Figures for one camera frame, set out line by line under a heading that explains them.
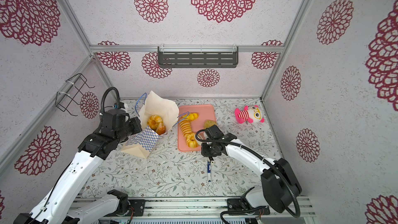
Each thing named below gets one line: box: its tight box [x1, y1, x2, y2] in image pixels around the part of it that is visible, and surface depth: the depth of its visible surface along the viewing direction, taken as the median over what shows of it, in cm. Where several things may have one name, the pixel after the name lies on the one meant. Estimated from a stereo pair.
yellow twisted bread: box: [186, 112, 200, 122], surface depth 108 cm
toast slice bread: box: [204, 119, 217, 130], surface depth 105 cm
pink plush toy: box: [234, 104, 265, 124], surface depth 105 cm
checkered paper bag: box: [120, 90, 180, 159], surface depth 86 cm
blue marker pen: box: [207, 160, 211, 182], surface depth 86 cm
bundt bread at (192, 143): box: [186, 137, 199, 149], surface depth 92 cm
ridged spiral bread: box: [179, 117, 193, 138], surface depth 102 cm
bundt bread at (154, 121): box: [147, 114, 164, 131], surface depth 98 cm
